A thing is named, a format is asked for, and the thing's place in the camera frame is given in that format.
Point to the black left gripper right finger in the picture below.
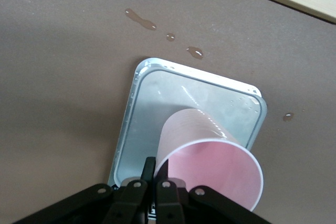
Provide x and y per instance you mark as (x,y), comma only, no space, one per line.
(168,200)

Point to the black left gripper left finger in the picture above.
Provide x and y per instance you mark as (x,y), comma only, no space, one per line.
(131,197)

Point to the pink plastic cup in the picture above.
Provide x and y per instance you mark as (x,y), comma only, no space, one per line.
(210,171)

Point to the silver digital kitchen scale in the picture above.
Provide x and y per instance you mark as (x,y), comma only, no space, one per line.
(157,108)

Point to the brown table cover sheet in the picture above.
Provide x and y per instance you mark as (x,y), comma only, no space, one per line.
(52,77)

